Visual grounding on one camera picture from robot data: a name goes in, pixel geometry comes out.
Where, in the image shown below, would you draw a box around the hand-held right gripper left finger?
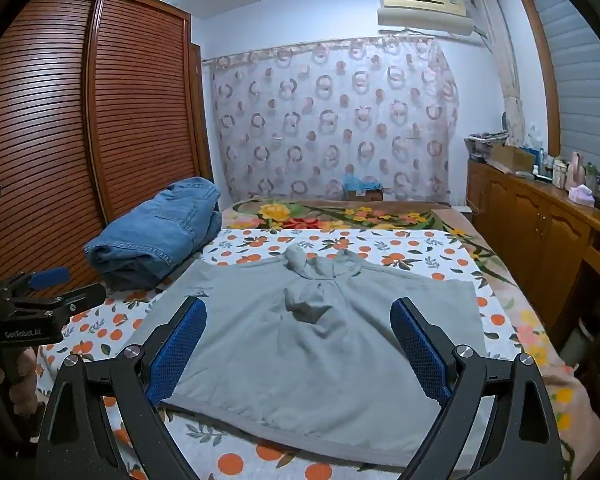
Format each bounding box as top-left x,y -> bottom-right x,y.
32,296 -> 208,480

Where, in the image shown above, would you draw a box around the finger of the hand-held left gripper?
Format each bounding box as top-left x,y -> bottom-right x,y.
0,266 -> 72,295
10,282 -> 107,322

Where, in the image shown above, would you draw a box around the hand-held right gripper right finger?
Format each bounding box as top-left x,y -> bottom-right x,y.
390,297 -> 566,480

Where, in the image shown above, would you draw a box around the grey pants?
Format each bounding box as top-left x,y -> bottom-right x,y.
122,245 -> 486,468

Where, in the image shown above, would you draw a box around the person's left hand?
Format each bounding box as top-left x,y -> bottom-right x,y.
7,349 -> 40,413

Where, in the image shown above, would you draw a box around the folded blue jeans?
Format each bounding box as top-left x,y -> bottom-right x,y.
84,176 -> 223,291

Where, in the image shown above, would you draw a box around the orange print bed sheet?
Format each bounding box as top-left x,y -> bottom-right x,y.
35,227 -> 576,480

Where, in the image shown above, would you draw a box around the brown slatted wardrobe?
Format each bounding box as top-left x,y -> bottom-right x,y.
0,0 -> 213,301

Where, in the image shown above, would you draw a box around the floral blanket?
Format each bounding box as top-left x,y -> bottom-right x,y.
220,197 -> 600,461

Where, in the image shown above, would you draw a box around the small cardboard box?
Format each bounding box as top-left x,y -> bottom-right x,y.
345,187 -> 385,202

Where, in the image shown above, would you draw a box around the long wooden cabinet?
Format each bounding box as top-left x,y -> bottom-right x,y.
466,157 -> 600,361

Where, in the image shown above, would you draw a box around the blue plastic bag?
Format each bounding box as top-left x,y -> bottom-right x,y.
342,172 -> 381,192

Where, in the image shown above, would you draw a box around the open cardboard box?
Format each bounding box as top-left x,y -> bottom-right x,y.
490,144 -> 536,173

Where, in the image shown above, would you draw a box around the basket of papers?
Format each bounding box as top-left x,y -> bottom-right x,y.
464,131 -> 510,161

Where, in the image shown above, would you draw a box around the pink tissue pack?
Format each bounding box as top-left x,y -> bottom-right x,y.
569,185 -> 596,207

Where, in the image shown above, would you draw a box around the pink bottle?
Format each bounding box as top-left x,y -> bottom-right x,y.
565,151 -> 587,191

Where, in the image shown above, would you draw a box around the circle pattern curtain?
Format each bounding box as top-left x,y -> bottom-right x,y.
202,35 -> 461,201

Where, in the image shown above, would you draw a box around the tied beige curtain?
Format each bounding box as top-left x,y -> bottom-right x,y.
472,0 -> 526,148

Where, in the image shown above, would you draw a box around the wooden window frame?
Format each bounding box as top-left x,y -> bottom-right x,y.
512,0 -> 563,161

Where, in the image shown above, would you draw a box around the wall air conditioner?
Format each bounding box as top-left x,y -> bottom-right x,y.
377,0 -> 476,38

